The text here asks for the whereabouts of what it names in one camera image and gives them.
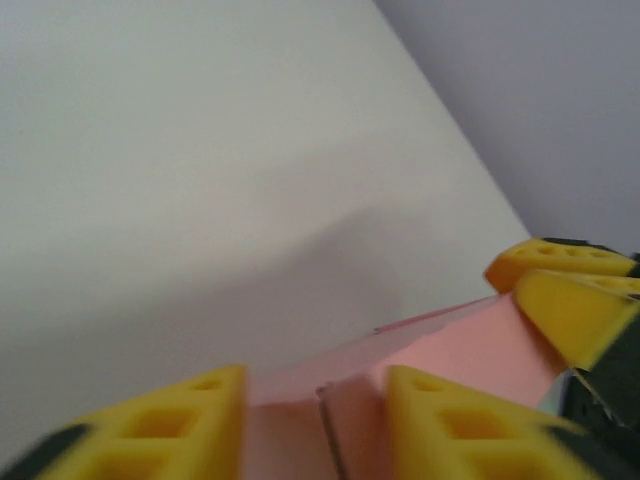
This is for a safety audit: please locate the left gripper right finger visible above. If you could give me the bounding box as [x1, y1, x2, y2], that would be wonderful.
[387, 365, 614, 480]

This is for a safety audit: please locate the pink cloth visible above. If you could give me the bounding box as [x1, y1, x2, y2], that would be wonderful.
[244, 291, 569, 480]

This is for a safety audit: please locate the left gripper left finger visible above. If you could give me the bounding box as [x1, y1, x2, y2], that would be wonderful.
[0, 364, 249, 480]

